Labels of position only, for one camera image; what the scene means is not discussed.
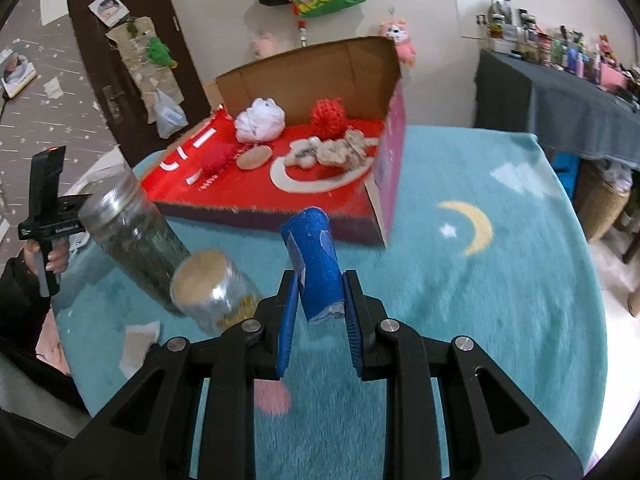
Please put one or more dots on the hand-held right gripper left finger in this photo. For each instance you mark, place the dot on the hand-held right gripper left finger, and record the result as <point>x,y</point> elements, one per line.
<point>287,325</point>

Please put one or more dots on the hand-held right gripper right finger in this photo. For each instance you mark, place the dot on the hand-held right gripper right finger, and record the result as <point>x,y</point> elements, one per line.
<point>352,325</point>

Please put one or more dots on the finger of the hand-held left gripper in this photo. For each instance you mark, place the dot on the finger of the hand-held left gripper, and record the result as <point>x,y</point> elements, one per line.
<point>75,201</point>

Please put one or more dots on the blue sponge roll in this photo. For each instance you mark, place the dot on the blue sponge roll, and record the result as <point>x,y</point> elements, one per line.
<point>315,265</point>

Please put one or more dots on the beige round pad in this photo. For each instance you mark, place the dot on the beige round pad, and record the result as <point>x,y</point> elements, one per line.
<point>255,158</point>

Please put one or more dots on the white plush with plaid bow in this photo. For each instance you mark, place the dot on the white plush with plaid bow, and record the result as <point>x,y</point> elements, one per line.
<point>304,152</point>

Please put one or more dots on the beige fluffy scrunchie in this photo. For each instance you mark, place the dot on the beige fluffy scrunchie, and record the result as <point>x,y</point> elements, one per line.
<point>334,152</point>

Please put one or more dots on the cream braided scrunchie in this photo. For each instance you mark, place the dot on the cream braided scrunchie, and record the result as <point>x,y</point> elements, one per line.
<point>361,142</point>

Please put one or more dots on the red cardboard box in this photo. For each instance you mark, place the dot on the red cardboard box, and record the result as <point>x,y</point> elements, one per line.
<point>320,80</point>

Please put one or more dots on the person's left forearm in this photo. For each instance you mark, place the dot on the person's left forearm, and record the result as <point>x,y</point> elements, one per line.
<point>20,310</point>

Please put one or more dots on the person's left hand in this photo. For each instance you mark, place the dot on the person's left hand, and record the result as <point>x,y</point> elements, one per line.
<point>57,260</point>

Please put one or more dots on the gold tinsel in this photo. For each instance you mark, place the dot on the gold tinsel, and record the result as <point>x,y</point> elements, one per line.
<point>237,316</point>

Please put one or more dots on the tall glass jar dried herbs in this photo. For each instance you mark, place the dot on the tall glass jar dried herbs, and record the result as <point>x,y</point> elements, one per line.
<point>135,250</point>

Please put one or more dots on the small glass jar cork lid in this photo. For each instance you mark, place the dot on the small glass jar cork lid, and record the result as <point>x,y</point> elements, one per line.
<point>215,290</point>

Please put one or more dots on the teal moon print blanket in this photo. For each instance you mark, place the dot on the teal moon print blanket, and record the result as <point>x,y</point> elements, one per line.
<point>475,310</point>

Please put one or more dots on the clear plastic bag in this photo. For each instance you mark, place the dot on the clear plastic bag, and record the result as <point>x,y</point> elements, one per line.
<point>170,115</point>

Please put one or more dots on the dark brown door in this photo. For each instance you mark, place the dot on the dark brown door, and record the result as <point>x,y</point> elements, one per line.
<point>100,50</point>

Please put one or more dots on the translucent paper sheet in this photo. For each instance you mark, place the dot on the translucent paper sheet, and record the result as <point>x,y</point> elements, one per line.
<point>137,345</point>

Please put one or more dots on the beige hanging cloth organizer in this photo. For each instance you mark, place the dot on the beige hanging cloth organizer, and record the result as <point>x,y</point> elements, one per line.
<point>135,60</point>

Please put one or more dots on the green plush toy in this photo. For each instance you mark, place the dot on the green plush toy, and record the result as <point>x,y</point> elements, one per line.
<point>160,51</point>

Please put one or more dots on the photo sheet on door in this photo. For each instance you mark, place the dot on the photo sheet on door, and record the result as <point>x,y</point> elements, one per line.
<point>109,8</point>

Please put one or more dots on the white mesh bath pouf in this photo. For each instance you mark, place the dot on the white mesh bath pouf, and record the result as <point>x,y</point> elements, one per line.
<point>260,120</point>

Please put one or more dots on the red pom-pom ball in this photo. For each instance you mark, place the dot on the red pom-pom ball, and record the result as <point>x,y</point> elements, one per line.
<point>329,117</point>

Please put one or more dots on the pale pink plush toy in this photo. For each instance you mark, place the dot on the pale pink plush toy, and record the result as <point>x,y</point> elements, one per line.
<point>263,45</point>

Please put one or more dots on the blue crate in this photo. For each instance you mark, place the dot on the blue crate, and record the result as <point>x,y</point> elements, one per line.
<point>566,170</point>

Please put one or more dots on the wicker basket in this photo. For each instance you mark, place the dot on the wicker basket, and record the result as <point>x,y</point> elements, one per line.
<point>602,205</point>

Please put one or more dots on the pink plush with white face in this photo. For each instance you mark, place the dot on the pink plush with white face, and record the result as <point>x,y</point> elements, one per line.
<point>399,40</point>

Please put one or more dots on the table with grey cloth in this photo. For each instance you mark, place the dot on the table with grey cloth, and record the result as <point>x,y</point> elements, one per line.
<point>525,90</point>

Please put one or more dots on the row of bottles and figurines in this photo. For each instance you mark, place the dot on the row of bottles and figurines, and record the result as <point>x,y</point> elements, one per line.
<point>560,50</point>

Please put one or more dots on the wall picture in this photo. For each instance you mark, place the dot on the wall picture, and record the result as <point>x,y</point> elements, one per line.
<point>17,72</point>

